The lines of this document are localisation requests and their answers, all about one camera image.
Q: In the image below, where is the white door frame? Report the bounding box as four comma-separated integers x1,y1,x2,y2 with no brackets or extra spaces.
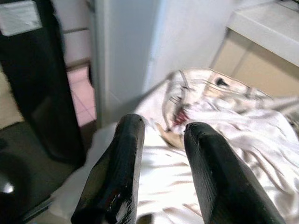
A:
90,0,169,124

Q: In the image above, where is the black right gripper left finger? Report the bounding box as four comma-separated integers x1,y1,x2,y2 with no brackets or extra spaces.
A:
71,113,146,224

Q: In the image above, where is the white printed t-shirt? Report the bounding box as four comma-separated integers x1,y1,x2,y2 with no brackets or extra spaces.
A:
50,68,299,224

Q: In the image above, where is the beige cabinet front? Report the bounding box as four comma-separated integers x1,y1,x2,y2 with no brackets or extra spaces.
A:
211,28,299,98

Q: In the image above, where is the white countertop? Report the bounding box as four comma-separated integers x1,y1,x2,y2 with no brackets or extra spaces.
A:
225,0,299,53

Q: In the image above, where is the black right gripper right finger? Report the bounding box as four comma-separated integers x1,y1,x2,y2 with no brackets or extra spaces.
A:
183,121,286,224

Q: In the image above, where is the tall black appliance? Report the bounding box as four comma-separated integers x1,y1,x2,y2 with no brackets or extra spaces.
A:
0,0,86,168

